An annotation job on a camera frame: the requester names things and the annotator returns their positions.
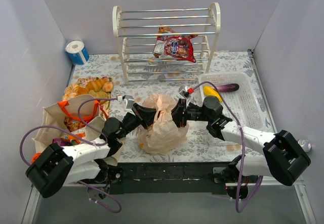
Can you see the metal can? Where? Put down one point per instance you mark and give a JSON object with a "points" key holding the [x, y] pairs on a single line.
{"points": [[305, 145]]}

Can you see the canvas tote bag orange handles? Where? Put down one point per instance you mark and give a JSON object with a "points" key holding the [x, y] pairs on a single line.
{"points": [[85, 108]]}

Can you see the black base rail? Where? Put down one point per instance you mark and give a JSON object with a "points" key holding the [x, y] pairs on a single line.
{"points": [[166, 177]]}

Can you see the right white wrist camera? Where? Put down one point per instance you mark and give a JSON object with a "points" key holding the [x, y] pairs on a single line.
{"points": [[186, 91]]}

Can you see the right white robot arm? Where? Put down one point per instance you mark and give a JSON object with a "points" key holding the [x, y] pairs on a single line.
{"points": [[281, 156]]}

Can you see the floral bread tray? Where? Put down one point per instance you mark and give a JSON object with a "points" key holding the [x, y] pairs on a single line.
{"points": [[78, 88]]}

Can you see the white metal shelf rack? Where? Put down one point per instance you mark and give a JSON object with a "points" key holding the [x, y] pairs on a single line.
{"points": [[136, 33]]}

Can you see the red candy bag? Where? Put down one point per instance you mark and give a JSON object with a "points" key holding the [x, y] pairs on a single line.
{"points": [[176, 46]]}

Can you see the peach plastic grocery bag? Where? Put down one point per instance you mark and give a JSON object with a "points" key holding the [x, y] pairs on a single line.
{"points": [[163, 136]]}

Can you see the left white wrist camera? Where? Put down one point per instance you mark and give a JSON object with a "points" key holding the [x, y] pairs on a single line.
{"points": [[126, 101]]}

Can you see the large red snack bag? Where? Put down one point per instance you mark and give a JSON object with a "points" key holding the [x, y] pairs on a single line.
{"points": [[72, 124]]}

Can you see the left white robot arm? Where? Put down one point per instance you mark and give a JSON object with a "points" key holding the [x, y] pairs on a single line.
{"points": [[57, 166]]}

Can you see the yellow squash toy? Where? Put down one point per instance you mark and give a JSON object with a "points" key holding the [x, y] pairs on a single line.
{"points": [[210, 91]]}

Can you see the toilet paper roll blue wrap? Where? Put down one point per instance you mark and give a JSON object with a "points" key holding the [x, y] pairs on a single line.
{"points": [[77, 52]]}

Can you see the bread loaf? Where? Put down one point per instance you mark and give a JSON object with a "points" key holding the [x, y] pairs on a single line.
{"points": [[96, 85]]}

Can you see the orange snack packet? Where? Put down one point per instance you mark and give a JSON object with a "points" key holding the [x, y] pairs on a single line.
{"points": [[79, 133]]}

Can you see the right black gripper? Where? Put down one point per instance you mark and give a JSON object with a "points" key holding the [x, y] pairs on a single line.
{"points": [[180, 113]]}

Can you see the purple snack bag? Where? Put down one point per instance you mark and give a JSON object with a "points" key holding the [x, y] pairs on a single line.
{"points": [[62, 142]]}

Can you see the white plastic basket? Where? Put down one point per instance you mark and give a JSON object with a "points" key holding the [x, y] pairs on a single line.
{"points": [[243, 102]]}

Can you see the purple eggplant toy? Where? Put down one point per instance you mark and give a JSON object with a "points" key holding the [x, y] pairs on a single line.
{"points": [[227, 88]]}

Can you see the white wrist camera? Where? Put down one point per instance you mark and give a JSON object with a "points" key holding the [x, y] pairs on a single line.
{"points": [[126, 101], [186, 91]]}

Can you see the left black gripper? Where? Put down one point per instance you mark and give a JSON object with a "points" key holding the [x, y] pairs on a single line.
{"points": [[137, 112]]}

